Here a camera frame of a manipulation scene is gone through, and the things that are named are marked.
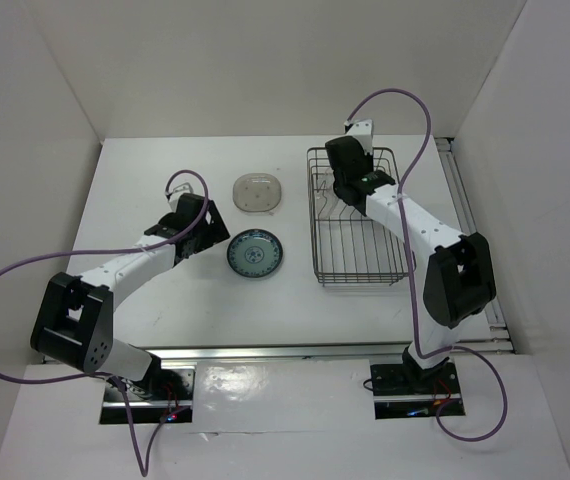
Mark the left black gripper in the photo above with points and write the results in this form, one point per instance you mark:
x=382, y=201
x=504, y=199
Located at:
x=214, y=231

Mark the blue floral patterned plate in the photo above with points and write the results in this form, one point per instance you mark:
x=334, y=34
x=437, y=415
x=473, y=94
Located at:
x=255, y=254

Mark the smoky square glass plate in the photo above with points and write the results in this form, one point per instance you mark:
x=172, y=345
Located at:
x=257, y=193

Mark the clear textured glass plate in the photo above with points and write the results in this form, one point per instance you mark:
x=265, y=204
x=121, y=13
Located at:
x=324, y=195

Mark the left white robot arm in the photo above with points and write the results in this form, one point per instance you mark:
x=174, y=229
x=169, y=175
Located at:
x=75, y=322

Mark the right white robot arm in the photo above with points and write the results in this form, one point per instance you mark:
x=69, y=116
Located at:
x=451, y=277

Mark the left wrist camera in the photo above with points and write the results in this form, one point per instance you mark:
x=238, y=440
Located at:
x=174, y=195

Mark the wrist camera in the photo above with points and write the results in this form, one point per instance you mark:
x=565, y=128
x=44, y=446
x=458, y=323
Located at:
x=362, y=131
x=174, y=195

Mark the front aluminium rail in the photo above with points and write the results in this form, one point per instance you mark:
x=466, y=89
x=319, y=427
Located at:
x=300, y=351

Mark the aluminium rail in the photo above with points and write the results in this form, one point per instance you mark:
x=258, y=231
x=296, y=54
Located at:
x=300, y=351
x=500, y=335

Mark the grey wire dish rack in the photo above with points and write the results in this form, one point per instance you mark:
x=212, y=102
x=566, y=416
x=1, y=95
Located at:
x=350, y=249

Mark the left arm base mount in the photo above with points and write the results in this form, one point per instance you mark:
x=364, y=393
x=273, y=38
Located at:
x=174, y=400

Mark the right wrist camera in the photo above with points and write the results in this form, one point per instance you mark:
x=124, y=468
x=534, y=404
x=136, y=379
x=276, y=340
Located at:
x=362, y=131

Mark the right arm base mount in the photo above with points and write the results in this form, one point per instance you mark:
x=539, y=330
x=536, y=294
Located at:
x=395, y=397

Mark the right side aluminium rail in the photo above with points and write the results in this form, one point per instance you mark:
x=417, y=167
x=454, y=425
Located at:
x=500, y=335

